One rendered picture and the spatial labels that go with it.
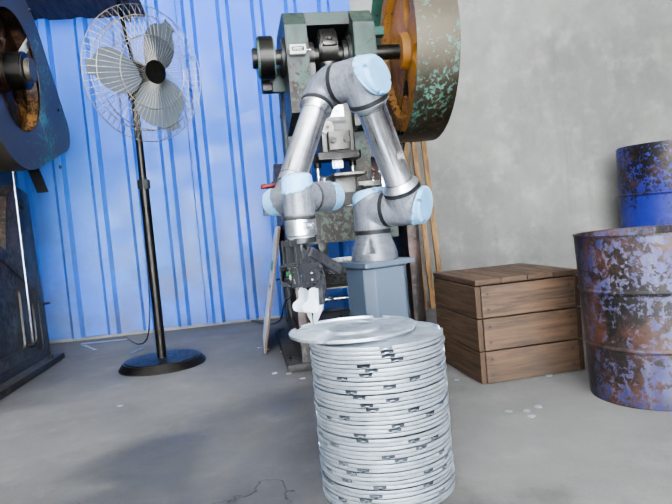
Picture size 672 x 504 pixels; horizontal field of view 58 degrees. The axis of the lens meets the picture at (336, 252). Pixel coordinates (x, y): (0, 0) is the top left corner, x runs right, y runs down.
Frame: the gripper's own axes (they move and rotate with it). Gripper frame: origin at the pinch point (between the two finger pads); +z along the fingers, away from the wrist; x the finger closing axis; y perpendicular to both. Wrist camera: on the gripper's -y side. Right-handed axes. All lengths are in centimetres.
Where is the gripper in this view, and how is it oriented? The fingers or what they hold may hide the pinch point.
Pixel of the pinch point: (316, 318)
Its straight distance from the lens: 147.9
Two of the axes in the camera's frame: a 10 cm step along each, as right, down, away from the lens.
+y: -7.4, 1.0, -6.6
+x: 6.6, -0.2, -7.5
